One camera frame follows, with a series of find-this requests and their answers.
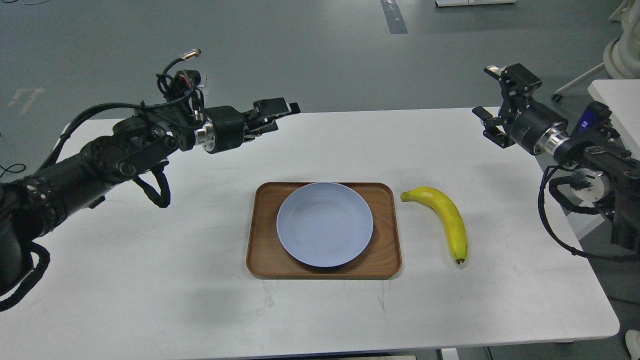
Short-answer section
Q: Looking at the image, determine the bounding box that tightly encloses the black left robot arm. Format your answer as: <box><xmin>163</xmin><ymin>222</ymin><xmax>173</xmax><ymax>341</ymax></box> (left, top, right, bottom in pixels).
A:
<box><xmin>0</xmin><ymin>48</ymin><xmax>301</xmax><ymax>312</ymax></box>

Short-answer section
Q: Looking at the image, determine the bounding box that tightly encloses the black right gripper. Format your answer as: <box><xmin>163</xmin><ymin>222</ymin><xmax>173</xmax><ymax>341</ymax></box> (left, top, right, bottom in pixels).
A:
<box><xmin>471</xmin><ymin>63</ymin><xmax>569</xmax><ymax>156</ymax></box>

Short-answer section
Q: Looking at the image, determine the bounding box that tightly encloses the yellow banana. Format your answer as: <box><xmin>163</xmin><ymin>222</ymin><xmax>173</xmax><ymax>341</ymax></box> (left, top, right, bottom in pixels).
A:
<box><xmin>400</xmin><ymin>186</ymin><xmax>468</xmax><ymax>265</ymax></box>

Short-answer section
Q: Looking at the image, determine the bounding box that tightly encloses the white pedestal base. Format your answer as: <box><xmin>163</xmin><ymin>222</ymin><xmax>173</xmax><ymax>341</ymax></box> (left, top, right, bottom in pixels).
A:
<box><xmin>602</xmin><ymin>0</ymin><xmax>640</xmax><ymax>80</ymax></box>

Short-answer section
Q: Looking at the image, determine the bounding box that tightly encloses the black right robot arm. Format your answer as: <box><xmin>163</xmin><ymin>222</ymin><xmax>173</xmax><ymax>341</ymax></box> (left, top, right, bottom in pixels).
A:
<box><xmin>472</xmin><ymin>63</ymin><xmax>640</xmax><ymax>262</ymax></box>

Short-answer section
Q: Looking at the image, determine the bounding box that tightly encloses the light blue plate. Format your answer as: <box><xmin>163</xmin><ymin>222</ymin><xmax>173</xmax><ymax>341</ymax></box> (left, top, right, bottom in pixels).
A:
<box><xmin>276</xmin><ymin>182</ymin><xmax>374</xmax><ymax>268</ymax></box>

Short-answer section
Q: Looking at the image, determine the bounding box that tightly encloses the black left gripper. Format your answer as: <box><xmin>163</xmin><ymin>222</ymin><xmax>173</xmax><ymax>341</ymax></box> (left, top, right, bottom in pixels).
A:
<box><xmin>195</xmin><ymin>97</ymin><xmax>301</xmax><ymax>154</ymax></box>

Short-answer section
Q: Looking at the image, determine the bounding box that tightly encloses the white chair leg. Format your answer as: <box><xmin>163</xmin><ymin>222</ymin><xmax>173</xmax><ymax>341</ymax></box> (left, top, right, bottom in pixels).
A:
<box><xmin>551</xmin><ymin>62</ymin><xmax>605</xmax><ymax>103</ymax></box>

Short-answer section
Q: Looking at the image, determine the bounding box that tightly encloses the brown wooden tray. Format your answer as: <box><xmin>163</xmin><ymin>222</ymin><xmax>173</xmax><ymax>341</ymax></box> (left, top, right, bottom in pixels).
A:
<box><xmin>246</xmin><ymin>182</ymin><xmax>402</xmax><ymax>280</ymax></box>

